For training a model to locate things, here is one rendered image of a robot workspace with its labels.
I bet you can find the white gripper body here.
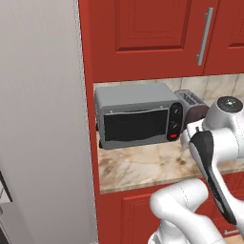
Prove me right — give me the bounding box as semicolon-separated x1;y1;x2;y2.
179;119;208;152

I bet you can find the black toaster oven knob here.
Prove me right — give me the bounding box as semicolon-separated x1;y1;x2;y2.
171;104;183;117
169;119;181;132

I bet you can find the silver and brown toaster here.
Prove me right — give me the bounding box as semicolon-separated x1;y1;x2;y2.
173;89;211;130

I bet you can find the toaster oven glass door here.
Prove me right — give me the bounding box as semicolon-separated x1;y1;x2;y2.
100;107;172;145

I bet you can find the grey toaster oven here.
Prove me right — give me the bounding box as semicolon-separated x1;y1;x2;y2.
93;82;186;151

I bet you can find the red base cupboard door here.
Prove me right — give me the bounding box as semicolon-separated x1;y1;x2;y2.
190;171;244;237
99;182;179;244

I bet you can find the grey fridge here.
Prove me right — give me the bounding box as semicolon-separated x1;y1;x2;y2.
0;0;99;244

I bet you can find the silver cupboard door handle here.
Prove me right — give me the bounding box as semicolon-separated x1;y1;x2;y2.
195;7;214;67

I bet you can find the red wall cupboard door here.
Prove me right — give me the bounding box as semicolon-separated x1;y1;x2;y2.
203;0;244;76
79;0;221;84

